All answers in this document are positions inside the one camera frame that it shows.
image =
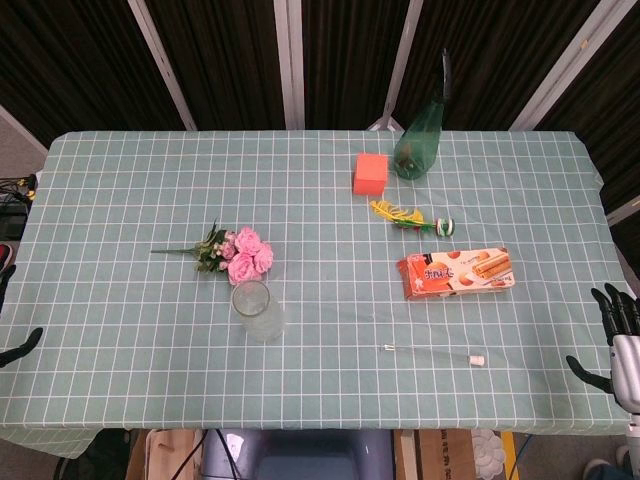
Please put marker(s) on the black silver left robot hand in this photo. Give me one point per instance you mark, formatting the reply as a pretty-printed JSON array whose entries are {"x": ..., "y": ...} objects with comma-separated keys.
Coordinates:
[{"x": 22, "y": 345}]

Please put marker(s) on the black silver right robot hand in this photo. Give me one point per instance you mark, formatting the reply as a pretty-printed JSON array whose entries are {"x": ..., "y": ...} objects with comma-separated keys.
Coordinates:
[{"x": 625, "y": 365}]

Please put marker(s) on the pink artificial flower bouquet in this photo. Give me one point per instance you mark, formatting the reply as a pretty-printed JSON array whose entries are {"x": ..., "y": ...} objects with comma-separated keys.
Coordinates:
[{"x": 245, "y": 255}]

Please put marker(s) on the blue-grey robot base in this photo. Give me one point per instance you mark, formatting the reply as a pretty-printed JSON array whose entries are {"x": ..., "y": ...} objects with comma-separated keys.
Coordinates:
[{"x": 300, "y": 457}]

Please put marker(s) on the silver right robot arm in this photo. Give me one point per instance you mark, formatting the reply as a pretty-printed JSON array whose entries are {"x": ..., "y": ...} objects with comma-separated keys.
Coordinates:
[{"x": 634, "y": 427}]

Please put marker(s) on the red shoe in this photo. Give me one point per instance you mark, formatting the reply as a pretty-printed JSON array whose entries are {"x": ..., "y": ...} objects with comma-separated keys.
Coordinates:
[{"x": 5, "y": 256}]

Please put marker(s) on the light wooden board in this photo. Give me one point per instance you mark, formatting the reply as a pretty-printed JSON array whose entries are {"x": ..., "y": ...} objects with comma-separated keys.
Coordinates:
[{"x": 165, "y": 455}]

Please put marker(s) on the glass tube with white cap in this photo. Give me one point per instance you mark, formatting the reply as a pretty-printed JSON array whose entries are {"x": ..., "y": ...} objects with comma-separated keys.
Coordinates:
[{"x": 430, "y": 353}]

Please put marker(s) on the orange biscuit box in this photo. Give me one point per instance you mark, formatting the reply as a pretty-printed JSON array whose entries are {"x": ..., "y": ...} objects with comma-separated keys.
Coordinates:
[{"x": 450, "y": 275}]

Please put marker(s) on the brown cardboard box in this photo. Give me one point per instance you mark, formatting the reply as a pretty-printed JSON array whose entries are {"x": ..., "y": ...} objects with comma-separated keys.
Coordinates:
[{"x": 440, "y": 457}]

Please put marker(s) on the yellow green feather toy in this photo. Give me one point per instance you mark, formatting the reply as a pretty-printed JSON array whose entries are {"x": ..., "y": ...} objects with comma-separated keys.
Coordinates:
[{"x": 407, "y": 220}]

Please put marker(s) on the green checked tablecloth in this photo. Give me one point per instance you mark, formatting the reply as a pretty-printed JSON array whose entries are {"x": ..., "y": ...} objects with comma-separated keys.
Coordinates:
[{"x": 320, "y": 300}]

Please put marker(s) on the green spray bottle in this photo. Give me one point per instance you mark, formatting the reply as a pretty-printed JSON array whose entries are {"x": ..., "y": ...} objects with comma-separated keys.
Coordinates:
[{"x": 417, "y": 145}]

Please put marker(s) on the orange cube block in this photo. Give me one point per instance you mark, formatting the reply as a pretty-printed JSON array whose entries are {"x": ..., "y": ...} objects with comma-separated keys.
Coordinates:
[{"x": 371, "y": 172}]

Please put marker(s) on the dark pleated curtain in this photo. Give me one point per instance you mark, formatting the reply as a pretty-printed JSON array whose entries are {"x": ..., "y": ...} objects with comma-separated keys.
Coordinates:
[{"x": 225, "y": 60}]

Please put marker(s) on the white partition frame post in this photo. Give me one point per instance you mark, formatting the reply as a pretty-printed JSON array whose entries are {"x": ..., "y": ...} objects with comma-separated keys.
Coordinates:
[
  {"x": 397, "y": 75},
  {"x": 290, "y": 65},
  {"x": 560, "y": 75},
  {"x": 162, "y": 65}
]

